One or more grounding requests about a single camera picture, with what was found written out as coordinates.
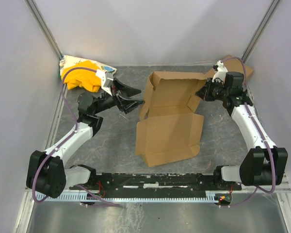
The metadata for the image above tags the aluminium corner post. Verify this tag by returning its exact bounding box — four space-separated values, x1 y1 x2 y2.
242 0 281 63
24 0 63 60

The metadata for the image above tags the white patterned cloth bag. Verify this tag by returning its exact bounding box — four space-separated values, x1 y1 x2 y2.
59 54 118 89

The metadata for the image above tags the yellow cloth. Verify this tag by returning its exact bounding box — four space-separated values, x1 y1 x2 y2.
61 60 102 93

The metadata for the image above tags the light blue cable duct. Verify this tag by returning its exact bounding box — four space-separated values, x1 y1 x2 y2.
35 190 236 203

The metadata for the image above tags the aluminium frame rail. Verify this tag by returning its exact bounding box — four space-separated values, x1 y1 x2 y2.
24 172 291 194

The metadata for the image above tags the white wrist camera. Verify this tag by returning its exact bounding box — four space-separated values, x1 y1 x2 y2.
96 69 113 96
212 60 228 83

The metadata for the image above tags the closed brown cardboard box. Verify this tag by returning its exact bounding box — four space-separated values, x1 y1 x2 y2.
205 55 254 81

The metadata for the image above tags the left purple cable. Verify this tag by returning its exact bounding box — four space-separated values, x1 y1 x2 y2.
32 67 121 207

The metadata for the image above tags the right aluminium corner post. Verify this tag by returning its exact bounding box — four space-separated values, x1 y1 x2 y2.
242 0 281 63

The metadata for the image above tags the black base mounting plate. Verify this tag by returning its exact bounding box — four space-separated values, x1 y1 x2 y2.
83 173 242 199

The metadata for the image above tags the left aluminium corner post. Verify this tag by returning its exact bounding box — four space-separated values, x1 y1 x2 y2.
24 0 63 60

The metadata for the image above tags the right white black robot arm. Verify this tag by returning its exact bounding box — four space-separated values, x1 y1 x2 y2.
196 71 288 191

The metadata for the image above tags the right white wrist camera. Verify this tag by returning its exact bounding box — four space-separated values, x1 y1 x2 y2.
212 60 228 83

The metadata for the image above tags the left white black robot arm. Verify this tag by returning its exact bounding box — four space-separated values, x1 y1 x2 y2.
26 79 144 199

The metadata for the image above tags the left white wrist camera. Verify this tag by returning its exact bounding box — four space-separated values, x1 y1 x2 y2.
96 69 113 96

